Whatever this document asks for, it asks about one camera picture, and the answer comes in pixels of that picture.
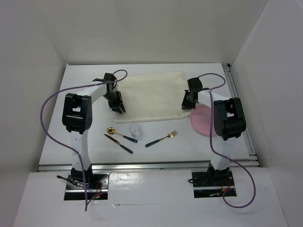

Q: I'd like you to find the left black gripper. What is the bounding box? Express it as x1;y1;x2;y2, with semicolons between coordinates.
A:
102;90;125;114

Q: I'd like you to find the cream cloth placemat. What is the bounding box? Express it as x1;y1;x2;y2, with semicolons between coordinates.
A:
115;71;191;123

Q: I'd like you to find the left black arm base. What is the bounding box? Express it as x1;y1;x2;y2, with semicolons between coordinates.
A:
56;173;109;201

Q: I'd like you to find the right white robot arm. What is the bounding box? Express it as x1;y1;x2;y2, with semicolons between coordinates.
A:
181;77;246;185

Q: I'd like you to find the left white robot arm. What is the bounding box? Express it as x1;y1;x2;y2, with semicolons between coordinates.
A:
62;73;125;189

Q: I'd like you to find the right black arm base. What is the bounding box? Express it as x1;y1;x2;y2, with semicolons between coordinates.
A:
188;170;237;198

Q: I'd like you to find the pink plate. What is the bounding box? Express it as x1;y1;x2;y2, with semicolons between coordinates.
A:
190;105;211;137

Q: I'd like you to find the clear glass cup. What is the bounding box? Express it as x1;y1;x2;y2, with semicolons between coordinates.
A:
129;124;143;140

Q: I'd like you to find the gold spoon green handle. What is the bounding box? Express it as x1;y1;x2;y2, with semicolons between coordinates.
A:
107;127;138;143

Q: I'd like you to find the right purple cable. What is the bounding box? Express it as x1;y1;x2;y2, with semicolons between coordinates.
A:
197;73;257;209

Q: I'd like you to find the purple cable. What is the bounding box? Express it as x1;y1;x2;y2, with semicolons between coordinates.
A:
197;73;257;209
40;69;128;211

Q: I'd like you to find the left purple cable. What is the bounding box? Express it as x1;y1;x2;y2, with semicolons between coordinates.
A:
40;69;128;211

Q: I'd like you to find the gold fork green handle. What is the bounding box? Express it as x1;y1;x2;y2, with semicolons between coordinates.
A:
145;130;178;148

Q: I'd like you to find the gold knife green handle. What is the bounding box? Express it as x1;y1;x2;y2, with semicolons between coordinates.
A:
104;134;134;154

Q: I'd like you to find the right aluminium rail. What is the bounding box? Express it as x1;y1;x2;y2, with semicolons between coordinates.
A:
222;62;258;161

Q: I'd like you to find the aluminium rail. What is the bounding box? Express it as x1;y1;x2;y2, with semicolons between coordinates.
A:
37;160;261;172
222;62;258;161

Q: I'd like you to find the front aluminium rail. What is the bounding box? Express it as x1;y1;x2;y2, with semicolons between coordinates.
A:
37;160;261;172

